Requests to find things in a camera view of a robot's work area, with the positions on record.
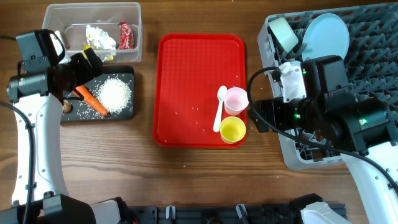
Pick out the brown walnut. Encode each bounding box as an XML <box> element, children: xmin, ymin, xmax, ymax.
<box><xmin>62</xmin><ymin>100</ymin><xmax>72</xmax><ymax>113</ymax></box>

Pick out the orange carrot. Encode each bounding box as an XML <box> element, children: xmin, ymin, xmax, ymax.
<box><xmin>72</xmin><ymin>85</ymin><xmax>109</xmax><ymax>116</ymax></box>

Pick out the yellow snack wrapper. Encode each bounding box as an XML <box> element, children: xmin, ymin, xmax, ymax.
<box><xmin>83</xmin><ymin>44</ymin><xmax>116</xmax><ymax>62</ymax></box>

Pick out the pink cup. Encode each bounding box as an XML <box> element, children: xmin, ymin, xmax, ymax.
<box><xmin>224</xmin><ymin>87</ymin><xmax>249</xmax><ymax>116</ymax></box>

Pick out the white tissue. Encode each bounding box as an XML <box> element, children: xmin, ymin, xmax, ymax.
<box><xmin>85</xmin><ymin>25</ymin><xmax>116</xmax><ymax>50</ymax></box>

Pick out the pile of white rice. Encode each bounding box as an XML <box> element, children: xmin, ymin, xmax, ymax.
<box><xmin>62</xmin><ymin>73</ymin><xmax>134</xmax><ymax>121</ymax></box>

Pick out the yellow cup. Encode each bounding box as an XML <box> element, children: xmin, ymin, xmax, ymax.
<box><xmin>220</xmin><ymin>116</ymin><xmax>246</xmax><ymax>144</ymax></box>

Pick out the red candy wrapper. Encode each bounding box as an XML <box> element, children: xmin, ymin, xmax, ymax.
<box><xmin>118</xmin><ymin>21</ymin><xmax>134</xmax><ymax>50</ymax></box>

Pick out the large light blue plate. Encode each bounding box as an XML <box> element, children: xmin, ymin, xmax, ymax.
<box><xmin>302</xmin><ymin>13</ymin><xmax>349</xmax><ymax>61</ymax></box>

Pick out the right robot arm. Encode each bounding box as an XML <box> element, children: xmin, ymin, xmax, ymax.
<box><xmin>248</xmin><ymin>55</ymin><xmax>397</xmax><ymax>223</ymax></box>

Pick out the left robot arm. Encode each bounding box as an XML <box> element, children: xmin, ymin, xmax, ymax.
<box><xmin>1</xmin><ymin>29</ymin><xmax>135</xmax><ymax>223</ymax></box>

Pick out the clear plastic waste bin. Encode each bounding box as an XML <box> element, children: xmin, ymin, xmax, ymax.
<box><xmin>42</xmin><ymin>2</ymin><xmax>143</xmax><ymax>63</ymax></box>

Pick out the grey dishwasher rack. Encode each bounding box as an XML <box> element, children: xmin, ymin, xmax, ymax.
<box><xmin>257</xmin><ymin>2</ymin><xmax>398</xmax><ymax>171</ymax></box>

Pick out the black rectangular tray bin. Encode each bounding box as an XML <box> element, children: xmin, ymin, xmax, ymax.
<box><xmin>47</xmin><ymin>65</ymin><xmax>136</xmax><ymax>123</ymax></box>

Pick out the white plastic spoon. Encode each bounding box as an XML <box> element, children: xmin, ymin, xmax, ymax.
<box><xmin>213</xmin><ymin>85</ymin><xmax>227</xmax><ymax>133</ymax></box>

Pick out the red serving tray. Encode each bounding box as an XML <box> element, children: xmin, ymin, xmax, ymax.
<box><xmin>152</xmin><ymin>34</ymin><xmax>246</xmax><ymax>148</ymax></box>

